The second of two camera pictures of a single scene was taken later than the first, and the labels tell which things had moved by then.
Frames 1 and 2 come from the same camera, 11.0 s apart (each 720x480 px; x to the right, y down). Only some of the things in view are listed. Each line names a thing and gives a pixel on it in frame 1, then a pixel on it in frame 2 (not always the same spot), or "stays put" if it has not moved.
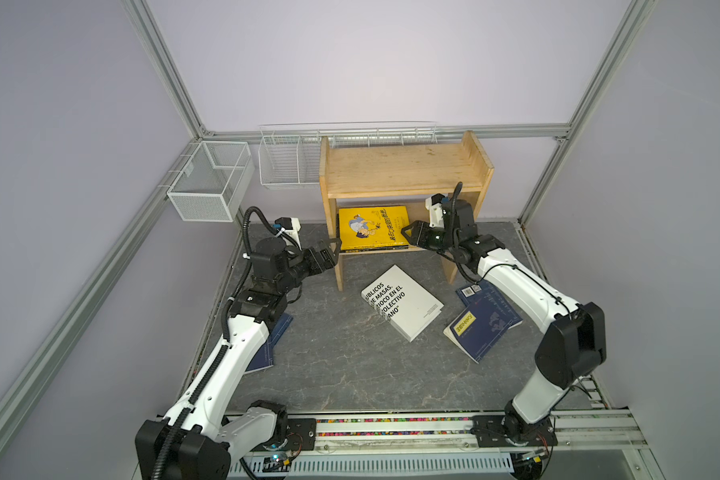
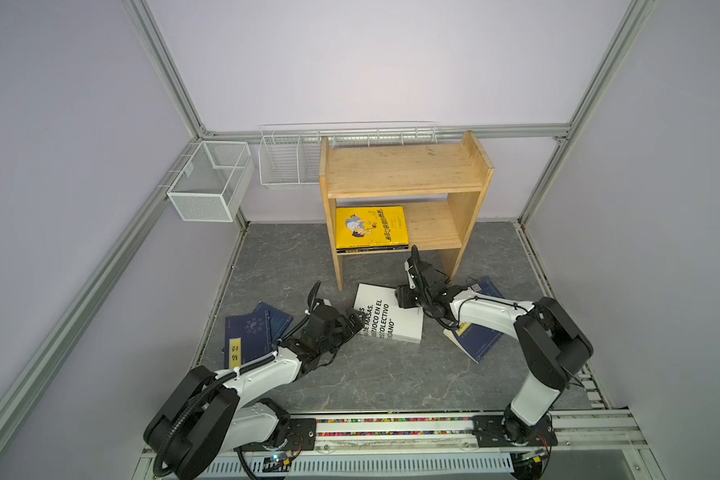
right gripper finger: (419, 232) to (406, 297)
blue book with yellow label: (264, 358) to (247, 337)
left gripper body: (303, 266) to (334, 341)
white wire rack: (291, 154) stays put
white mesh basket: (212, 182) stays put
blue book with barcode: (481, 295) stays put
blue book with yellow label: (472, 334) stays put
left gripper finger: (338, 245) to (352, 322)
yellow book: (372, 228) stays put
